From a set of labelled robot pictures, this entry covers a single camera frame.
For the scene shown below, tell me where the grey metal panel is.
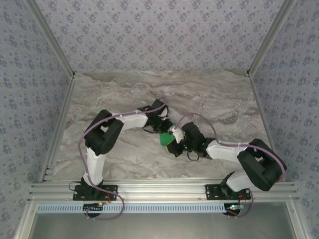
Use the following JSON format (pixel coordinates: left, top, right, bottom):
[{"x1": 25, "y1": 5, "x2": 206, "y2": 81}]
[{"x1": 14, "y1": 201, "x2": 311, "y2": 239}]

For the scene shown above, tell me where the thin black left gripper cable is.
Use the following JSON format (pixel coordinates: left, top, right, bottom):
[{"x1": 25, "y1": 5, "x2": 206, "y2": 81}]
[{"x1": 141, "y1": 125, "x2": 160, "y2": 134}]

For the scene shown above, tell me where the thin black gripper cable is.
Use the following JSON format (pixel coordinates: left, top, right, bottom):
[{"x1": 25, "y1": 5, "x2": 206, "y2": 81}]
[
  {"x1": 141, "y1": 125, "x2": 160, "y2": 134},
  {"x1": 186, "y1": 148, "x2": 200, "y2": 162}
]

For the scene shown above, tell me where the thin black right gripper cable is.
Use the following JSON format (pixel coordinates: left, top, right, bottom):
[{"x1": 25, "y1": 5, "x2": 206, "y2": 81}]
[{"x1": 186, "y1": 148, "x2": 200, "y2": 162}]

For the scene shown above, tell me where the aluminium cross rail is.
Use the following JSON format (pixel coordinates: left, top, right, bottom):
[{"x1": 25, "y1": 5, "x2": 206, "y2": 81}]
[{"x1": 27, "y1": 181, "x2": 300, "y2": 203}]

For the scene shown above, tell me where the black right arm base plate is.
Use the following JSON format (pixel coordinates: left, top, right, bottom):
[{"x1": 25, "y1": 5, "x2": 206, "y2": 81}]
[{"x1": 204, "y1": 184, "x2": 251, "y2": 201}]

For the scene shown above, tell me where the slotted pale cable duct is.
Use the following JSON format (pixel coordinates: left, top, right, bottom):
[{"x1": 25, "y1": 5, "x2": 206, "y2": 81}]
[{"x1": 36, "y1": 203, "x2": 252, "y2": 214}]

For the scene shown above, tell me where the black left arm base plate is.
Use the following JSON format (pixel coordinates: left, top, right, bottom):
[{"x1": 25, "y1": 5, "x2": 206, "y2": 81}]
[{"x1": 72, "y1": 184, "x2": 119, "y2": 201}]

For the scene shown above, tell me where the aluminium right side rail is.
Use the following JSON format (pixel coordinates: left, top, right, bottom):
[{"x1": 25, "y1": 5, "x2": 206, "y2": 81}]
[{"x1": 246, "y1": 72, "x2": 285, "y2": 182}]

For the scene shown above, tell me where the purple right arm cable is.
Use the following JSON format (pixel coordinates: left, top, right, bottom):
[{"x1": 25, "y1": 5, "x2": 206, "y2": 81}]
[{"x1": 177, "y1": 113, "x2": 287, "y2": 219}]

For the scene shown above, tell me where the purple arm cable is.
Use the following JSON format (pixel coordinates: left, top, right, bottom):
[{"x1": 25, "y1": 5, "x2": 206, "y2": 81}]
[
  {"x1": 177, "y1": 113, "x2": 287, "y2": 219},
  {"x1": 78, "y1": 103, "x2": 169, "y2": 222}
]

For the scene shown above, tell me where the aluminium left side rail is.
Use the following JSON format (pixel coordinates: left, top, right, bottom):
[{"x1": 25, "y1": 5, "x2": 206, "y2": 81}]
[{"x1": 39, "y1": 74, "x2": 77, "y2": 184}]

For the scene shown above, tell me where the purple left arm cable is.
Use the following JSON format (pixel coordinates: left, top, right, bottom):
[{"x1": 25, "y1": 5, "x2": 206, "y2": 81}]
[{"x1": 78, "y1": 103, "x2": 169, "y2": 222}]

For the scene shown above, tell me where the thin black base wire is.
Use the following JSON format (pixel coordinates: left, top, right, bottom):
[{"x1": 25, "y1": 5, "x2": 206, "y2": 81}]
[{"x1": 68, "y1": 181, "x2": 82, "y2": 194}]

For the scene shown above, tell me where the aluminium left frame post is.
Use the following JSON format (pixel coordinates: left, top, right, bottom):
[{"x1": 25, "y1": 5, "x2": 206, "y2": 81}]
[{"x1": 26, "y1": 0, "x2": 76, "y2": 78}]

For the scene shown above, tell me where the aluminium frame post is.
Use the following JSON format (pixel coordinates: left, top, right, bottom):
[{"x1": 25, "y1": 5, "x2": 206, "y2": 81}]
[
  {"x1": 26, "y1": 0, "x2": 76, "y2": 78},
  {"x1": 246, "y1": 0, "x2": 299, "y2": 77}
]

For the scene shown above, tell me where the aluminium right frame post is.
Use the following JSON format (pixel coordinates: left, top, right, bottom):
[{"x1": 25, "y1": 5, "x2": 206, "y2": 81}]
[{"x1": 246, "y1": 0, "x2": 299, "y2": 77}]

